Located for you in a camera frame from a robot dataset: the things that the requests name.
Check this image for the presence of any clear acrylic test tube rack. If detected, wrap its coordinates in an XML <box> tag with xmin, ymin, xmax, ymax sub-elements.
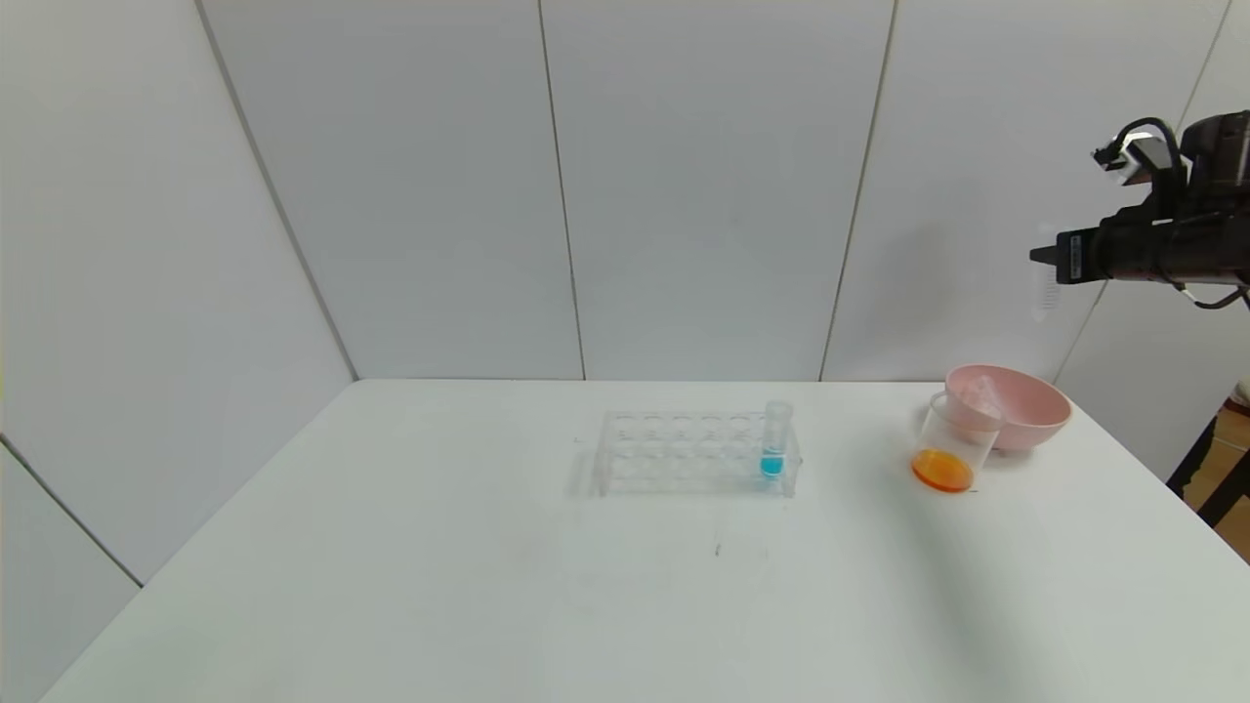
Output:
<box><xmin>594</xmin><ymin>408</ymin><xmax>802</xmax><ymax>499</ymax></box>

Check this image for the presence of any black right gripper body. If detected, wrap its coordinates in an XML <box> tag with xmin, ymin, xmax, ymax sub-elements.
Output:
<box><xmin>1056</xmin><ymin>220</ymin><xmax>1154</xmax><ymax>285</ymax></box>

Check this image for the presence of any clear plastic beaker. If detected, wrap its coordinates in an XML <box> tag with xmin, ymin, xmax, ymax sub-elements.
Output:
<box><xmin>908</xmin><ymin>393</ymin><xmax>1001</xmax><ymax>494</ymax></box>

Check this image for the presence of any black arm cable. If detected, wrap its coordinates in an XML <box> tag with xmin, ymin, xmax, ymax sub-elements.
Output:
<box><xmin>1177</xmin><ymin>281</ymin><xmax>1250</xmax><ymax>311</ymax></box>

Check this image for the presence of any black metal furniture frame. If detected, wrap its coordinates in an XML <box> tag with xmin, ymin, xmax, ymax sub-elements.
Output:
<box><xmin>1167</xmin><ymin>410</ymin><xmax>1250</xmax><ymax>528</ymax></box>

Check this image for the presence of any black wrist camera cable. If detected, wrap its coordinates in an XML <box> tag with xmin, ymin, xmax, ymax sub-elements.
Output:
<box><xmin>1113</xmin><ymin>117</ymin><xmax>1188</xmax><ymax>196</ymax></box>

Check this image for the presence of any blue pigment test tube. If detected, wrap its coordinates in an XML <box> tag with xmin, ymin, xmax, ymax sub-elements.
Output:
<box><xmin>762</xmin><ymin>400</ymin><xmax>792</xmax><ymax>479</ymax></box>

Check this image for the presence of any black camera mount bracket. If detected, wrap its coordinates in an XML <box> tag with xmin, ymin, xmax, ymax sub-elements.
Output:
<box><xmin>1143</xmin><ymin>142</ymin><xmax>1194</xmax><ymax>230</ymax></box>

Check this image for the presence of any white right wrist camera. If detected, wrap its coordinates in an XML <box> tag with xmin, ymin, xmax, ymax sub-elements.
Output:
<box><xmin>1092</xmin><ymin>129</ymin><xmax>1173</xmax><ymax>186</ymax></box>

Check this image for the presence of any red pigment test tube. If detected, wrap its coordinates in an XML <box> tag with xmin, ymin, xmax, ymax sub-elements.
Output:
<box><xmin>962</xmin><ymin>374</ymin><xmax>1009</xmax><ymax>423</ymax></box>

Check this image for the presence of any yellow pigment test tube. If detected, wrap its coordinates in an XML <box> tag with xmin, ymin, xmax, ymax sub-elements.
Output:
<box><xmin>1031</xmin><ymin>223</ymin><xmax>1062</xmax><ymax>323</ymax></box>

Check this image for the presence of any pink bowl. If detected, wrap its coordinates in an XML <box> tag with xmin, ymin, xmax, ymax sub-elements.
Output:
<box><xmin>944</xmin><ymin>365</ymin><xmax>1072</xmax><ymax>452</ymax></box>

